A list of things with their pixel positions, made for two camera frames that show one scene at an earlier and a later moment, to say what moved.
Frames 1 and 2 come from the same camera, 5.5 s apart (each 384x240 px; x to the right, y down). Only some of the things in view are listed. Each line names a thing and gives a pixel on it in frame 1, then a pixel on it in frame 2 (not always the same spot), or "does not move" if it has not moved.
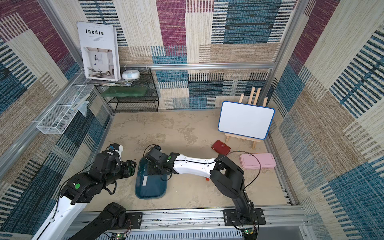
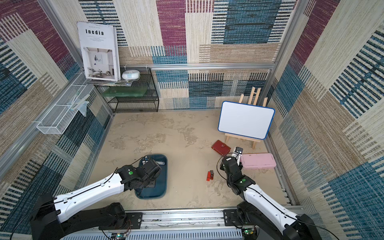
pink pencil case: (249, 161) does not move
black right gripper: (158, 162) -> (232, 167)
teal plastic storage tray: (149, 186) does not move
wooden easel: (240, 137) does not move
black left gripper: (128, 167) -> (153, 182)
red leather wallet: (221, 147) does not move
